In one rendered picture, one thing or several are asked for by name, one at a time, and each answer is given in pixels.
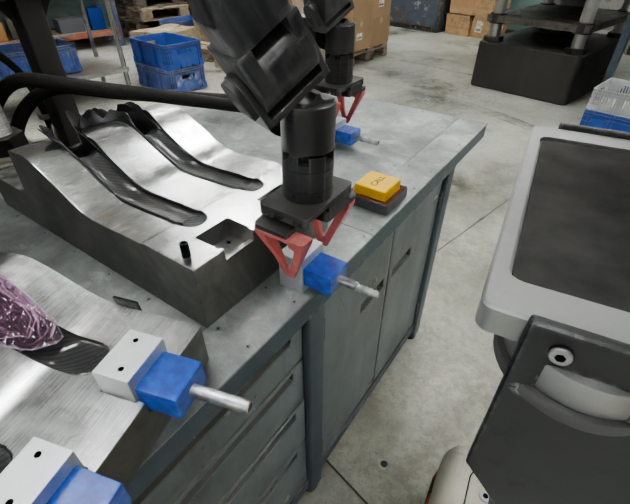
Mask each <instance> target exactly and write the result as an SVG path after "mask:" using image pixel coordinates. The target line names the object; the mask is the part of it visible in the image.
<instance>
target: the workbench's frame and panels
mask: <svg viewBox="0 0 630 504"><path fill-rule="evenodd" d="M485 129H486V127H485V128H484V129H483V130H482V131H481V132H480V133H479V134H478V135H476V136H475V137H474V138H473V139H472V140H471V141H470V142H469V143H468V144H467V145H466V146H465V147H464V148H463V149H462V150H461V151H460V152H459V153H458V154H457V155H456V156H455V157H454V158H453V159H452V160H451V161H450V162H449V163H448V164H447V165H446V166H445V167H444V168H443V169H442V170H441V171H440V172H439V173H438V174H437V175H436V176H435V177H434V178H433V179H432V180H431V181H430V182H429V183H428V184H427V185H426V186H425V187H424V188H423V189H422V190H421V191H420V192H419V193H418V194H417V195H416V196H415V197H414V198H413V199H412V200H411V201H410V202H409V203H408V204H407V205H406V206H405V207H404V208H403V209H402V210H401V211H400V212H399V213H398V214H397V215H396V216H395V217H394V218H393V219H392V220H391V221H390V222H388V223H387V224H386V225H385V226H384V227H383V228H382V229H381V230H380V231H379V232H378V233H377V234H376V235H375V236H374V237H373V238H372V239H371V240H370V241H369V242H368V243H367V244H366V245H365V246H364V247H363V248H362V249H361V250H360V251H359V252H358V253H357V254H356V255H355V256H354V257H353V258H352V259H351V260H350V261H349V262H348V263H347V275H346V277H347V278H349V279H352V280H354V281H357V282H359V285H361V284H363V285H364V286H365V287H366V286H368V287H369V288H372V289H373V290H374V291H375V290H377V291H378V292H379V293H380V294H379V297H378V298H377V299H376V298H372V297H370V296H368V295H363V293H359V292H358V290H357V291H353V290H351V289H348V288H346V287H344V286H341V285H340V286H339V287H338V288H337V289H336V290H335V291H334V292H333V294H332V295H331V296H328V295H325V294H323V293H321V292H318V293H317V294H316V295H315V296H314V297H313V298H312V299H311V300H310V301H309V302H308V303H307V304H306V305H305V306H304V307H303V308H302V309H300V310H299V311H298V312H297V313H296V314H295V315H294V316H293V317H292V318H291V319H290V320H289V321H288V322H287V323H286V324H285V325H284V326H283V327H282V328H281V329H280V330H279V331H278V332H277V333H276V334H275V335H274V336H273V337H272V338H271V339H270V340H269V341H268V342H267V343H266V344H265V345H264V346H263V347H262V348H261V349H260V350H259V351H258V352H257V353H256V354H255V355H254V356H253V357H252V358H251V359H250V360H249V361H248V362H247V363H246V364H245V365H244V366H243V367H242V368H241V369H240V370H239V371H238V372H237V373H236V374H235V375H234V376H233V377H232V378H231V379H230V380H229V381H228V382H227V383H226V384H225V385H224V386H223V387H222V388H221V389H220V390H219V391H223V392H226V393H229V394H233V395H236V396H240V397H243V398H246V399H250V400H252V401H253V407H252V410H251V412H250V414H248V415H246V414H243V413H240V412H237V411H233V410H230V409H227V408H224V407H220V406H217V405H214V404H211V403H207V402H206V403H205V404H204V405H203V406H202V407H201V408H200V409H199V410H198V411H197V412H196V413H195V414H194V415H193V416H192V417H191V418H190V419H189V420H188V421H187V422H186V423H185V424H184V425H183V426H182V427H181V428H180V429H179V430H178V431H177V432H176V433H175V434H174V435H173V436H172V437H171V438H170V439H169V440H168V441H167V442H166V443H165V444H164V445H163V446H162V447H161V448H160V449H159V450H158V451H157V452H156V453H155V454H154V455H153V456H152V457H151V458H150V459H149V460H148V461H147V462H146V463H145V464H144V465H143V466H142V467H141V468H140V469H139V470H138V471H137V472H136V474H135V475H134V477H133V479H132V480H131V482H130V483H129V485H128V486H127V488H126V490H127V492H128V493H129V495H130V496H131V498H132V501H131V503H130V504H297V503H298V501H299V500H300V498H301V497H302V495H303V494H304V492H305V491H307V492H310V493H311V492H313V490H315V488H316V487H317V485H318V483H319V481H320V479H321V467H322V466H323V464H324V463H325V461H326V460H327V458H328V457H329V455H330V454H331V452H332V451H333V449H334V448H335V446H336V445H337V443H338V442H339V440H340V439H341V437H342V436H343V434H344V433H345V431H346V430H347V428H348V427H349V425H350V424H351V422H352V421H353V419H354V418H355V416H356V415H357V413H358V412H359V410H360V409H361V407H362V406H363V404H364V403H365V401H366V400H367V398H368V397H369V395H370V394H371V393H372V391H373V390H374V388H375V387H376V385H377V384H378V382H379V381H380V379H381V378H382V376H383V375H384V373H385V372H386V370H387V369H388V367H389V366H390V364H391V363H392V361H393V360H394V358H395V357H396V355H397V354H398V352H399V351H400V349H401V348H402V346H403V345H404V343H405V342H406V340H407V339H413V338H414V337H415V336H416V333H417V332H418V330H419V325H420V321H421V316H422V312H423V308H424V303H425V299H426V294H427V290H428V285H429V281H430V277H431V272H432V268H433V263H434V259H435V254H436V250H437V246H438V241H439V237H440V232H441V228H442V223H443V219H444V215H445V210H446V206H447V201H448V197H449V192H450V188H451V184H452V179H453V175H454V170H455V167H456V165H457V164H458V163H459V162H460V161H461V160H462V159H463V158H464V157H465V156H466V154H467V153H468V152H469V151H470V150H471V149H472V148H473V147H474V146H475V145H476V144H477V143H478V142H479V141H480V140H481V139H482V138H483V137H484V133H485Z"/></svg>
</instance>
